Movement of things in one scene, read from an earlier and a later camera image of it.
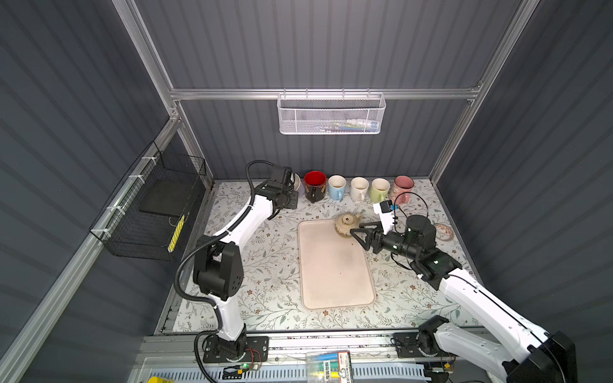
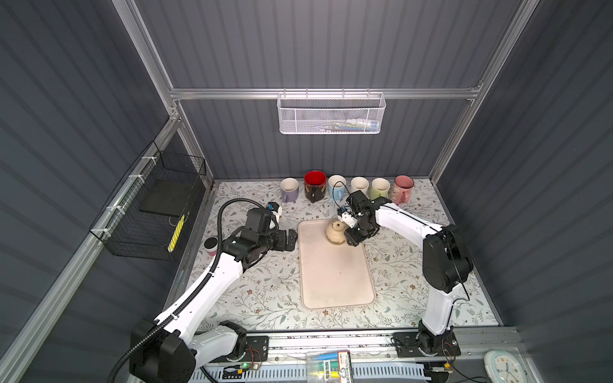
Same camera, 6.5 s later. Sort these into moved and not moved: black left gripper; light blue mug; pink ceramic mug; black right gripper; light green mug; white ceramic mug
Moved: black right gripper; black left gripper
Not moved: white ceramic mug; pink ceramic mug; light green mug; light blue mug
